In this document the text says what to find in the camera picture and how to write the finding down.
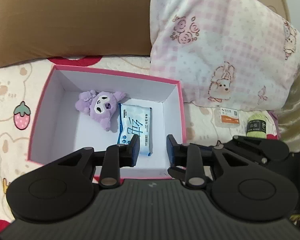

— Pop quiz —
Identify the pink cardboard box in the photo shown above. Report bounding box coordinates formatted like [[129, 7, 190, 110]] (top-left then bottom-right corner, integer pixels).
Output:
[[27, 64, 187, 180]]

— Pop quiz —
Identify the blue wet wipes pack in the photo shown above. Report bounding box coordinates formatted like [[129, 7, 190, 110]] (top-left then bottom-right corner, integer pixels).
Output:
[[116, 102, 154, 157]]

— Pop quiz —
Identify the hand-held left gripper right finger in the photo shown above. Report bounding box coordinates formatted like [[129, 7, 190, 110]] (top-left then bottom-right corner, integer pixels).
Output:
[[166, 134, 263, 189]]

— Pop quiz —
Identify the pink checked pillow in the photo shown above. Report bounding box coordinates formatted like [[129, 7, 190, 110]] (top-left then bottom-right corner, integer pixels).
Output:
[[148, 0, 300, 112]]

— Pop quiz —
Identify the beige striped cloth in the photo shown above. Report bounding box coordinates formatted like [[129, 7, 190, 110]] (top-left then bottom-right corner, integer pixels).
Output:
[[275, 57, 300, 153]]

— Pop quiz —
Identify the purple plush toy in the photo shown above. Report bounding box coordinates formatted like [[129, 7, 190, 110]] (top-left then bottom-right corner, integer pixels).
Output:
[[75, 89, 126, 132]]

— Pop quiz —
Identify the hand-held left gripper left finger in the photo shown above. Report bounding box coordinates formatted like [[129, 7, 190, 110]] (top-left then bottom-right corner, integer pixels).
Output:
[[46, 134, 141, 189]]

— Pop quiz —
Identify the brown pillow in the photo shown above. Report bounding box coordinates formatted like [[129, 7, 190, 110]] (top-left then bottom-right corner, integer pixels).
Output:
[[0, 0, 158, 68]]

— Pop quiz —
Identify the green yarn ball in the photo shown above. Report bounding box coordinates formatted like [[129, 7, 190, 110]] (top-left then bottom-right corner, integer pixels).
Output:
[[245, 114, 268, 139]]

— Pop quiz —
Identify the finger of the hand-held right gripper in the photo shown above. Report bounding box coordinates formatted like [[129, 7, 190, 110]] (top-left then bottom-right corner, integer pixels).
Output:
[[167, 165, 188, 180], [225, 135, 290, 164]]

